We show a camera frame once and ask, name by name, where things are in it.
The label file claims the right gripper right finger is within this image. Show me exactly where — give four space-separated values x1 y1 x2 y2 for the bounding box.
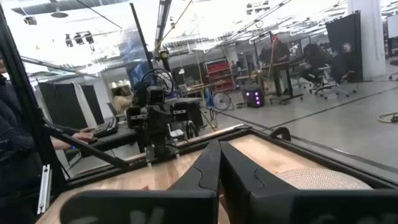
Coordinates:
219 141 398 224

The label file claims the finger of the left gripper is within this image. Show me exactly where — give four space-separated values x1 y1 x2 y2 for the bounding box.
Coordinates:
147 107 160 137
159 107 172 137

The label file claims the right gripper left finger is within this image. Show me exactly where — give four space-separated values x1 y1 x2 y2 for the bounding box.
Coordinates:
60 139 222 224

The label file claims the black wheel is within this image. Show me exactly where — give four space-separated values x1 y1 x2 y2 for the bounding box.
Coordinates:
185 120 200 140

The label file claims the dark operator desk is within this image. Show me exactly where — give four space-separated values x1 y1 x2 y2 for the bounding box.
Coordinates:
63 126 147 162

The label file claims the person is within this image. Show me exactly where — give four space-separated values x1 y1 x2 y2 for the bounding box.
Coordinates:
259 35 292 96
0 55 96 224
300 42 333 85
112 86 134 115

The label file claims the floor fan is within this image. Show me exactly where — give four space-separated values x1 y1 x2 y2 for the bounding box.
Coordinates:
211 91 233 112

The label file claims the black keyboard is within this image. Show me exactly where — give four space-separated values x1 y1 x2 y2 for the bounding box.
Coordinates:
92 117 119 139

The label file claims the computer monitor with blue screen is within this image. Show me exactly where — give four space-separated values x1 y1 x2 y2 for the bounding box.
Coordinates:
128 61 152 87

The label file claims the red storage shelf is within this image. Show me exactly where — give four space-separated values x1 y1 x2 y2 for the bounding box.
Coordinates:
204 58 236 93

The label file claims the translucent round plate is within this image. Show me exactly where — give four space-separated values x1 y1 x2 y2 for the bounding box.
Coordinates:
274 167 373 190

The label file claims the dark partition panel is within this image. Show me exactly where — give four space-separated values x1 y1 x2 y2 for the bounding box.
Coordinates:
80 84 105 125
37 81 90 130

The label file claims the person's hand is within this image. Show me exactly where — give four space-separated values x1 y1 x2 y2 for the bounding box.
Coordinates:
70 131 95 144

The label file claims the black computer tower with lights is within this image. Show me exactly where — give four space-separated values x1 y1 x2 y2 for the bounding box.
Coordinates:
243 86 266 109

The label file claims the black standing desk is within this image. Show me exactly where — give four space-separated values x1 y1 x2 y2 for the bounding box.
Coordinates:
261 60 305 105

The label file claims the office chair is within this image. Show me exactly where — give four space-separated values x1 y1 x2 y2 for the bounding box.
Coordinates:
329 52 358 100
309 63 332 96

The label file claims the dark partition with round logo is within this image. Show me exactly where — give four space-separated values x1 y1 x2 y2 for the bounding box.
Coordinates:
325 11 364 83

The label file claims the white column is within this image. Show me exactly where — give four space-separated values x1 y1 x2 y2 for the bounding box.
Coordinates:
347 0 387 81

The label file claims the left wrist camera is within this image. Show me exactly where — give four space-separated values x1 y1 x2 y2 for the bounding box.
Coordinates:
145 85 166 106

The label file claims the black frame handle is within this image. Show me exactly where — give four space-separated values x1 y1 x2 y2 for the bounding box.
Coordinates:
269 126 292 142

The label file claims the silver aluminium bracket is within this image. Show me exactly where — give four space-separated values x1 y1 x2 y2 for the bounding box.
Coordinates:
36 164 53 216

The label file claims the black aluminium table frame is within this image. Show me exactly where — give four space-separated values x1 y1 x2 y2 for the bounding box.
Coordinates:
0 2 398 200

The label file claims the coiled floor cable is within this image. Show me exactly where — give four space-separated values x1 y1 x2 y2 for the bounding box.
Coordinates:
377 111 398 124

